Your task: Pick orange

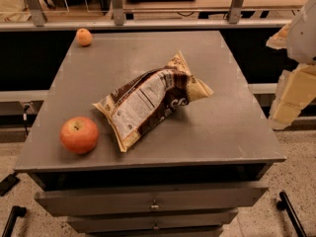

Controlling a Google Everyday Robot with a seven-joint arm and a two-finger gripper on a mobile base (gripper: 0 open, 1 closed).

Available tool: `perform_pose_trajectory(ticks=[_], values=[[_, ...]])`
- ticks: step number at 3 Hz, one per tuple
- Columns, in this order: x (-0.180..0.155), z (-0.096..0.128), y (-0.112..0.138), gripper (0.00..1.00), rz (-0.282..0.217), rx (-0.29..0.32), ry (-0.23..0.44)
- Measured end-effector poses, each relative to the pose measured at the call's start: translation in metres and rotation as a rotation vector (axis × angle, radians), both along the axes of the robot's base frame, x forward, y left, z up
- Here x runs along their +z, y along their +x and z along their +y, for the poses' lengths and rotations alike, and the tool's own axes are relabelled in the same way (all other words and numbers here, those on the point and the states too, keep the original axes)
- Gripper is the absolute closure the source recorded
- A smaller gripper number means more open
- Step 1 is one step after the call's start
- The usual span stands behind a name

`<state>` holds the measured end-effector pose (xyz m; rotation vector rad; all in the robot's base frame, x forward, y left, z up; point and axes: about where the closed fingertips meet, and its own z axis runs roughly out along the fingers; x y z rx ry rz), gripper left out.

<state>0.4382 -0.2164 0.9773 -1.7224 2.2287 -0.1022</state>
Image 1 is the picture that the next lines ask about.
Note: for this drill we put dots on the cabinet drawer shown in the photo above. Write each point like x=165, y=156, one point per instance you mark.
x=151, y=198
x=152, y=220

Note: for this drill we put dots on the lower cabinet drawer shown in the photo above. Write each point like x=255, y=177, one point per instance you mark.
x=152, y=220

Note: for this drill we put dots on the upper cabinet drawer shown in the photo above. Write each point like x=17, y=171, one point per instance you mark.
x=151, y=198

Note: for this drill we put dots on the small orange fruit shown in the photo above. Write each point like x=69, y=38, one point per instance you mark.
x=84, y=37

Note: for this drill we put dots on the wall power outlet with cable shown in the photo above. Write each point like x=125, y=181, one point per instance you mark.
x=28, y=109

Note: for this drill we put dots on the grey metal drawer cabinet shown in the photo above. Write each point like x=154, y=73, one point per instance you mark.
x=149, y=135

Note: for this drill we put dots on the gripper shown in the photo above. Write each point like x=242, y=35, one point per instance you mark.
x=303, y=37

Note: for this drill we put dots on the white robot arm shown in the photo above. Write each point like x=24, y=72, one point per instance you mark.
x=307, y=14

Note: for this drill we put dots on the black floor bar right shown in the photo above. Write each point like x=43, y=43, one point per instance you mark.
x=284, y=204

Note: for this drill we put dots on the black flat floor object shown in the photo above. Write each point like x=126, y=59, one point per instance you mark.
x=8, y=183

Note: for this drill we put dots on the black floor bar left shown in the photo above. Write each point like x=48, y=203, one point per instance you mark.
x=16, y=211

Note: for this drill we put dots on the black floor bar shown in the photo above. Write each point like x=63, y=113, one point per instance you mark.
x=16, y=211
x=284, y=204

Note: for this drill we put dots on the brown and cream snack bag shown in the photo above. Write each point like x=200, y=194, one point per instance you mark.
x=144, y=102

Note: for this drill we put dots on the metal railing frame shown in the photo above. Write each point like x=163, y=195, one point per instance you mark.
x=28, y=15

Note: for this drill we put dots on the red apple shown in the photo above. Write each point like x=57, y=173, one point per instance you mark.
x=79, y=135

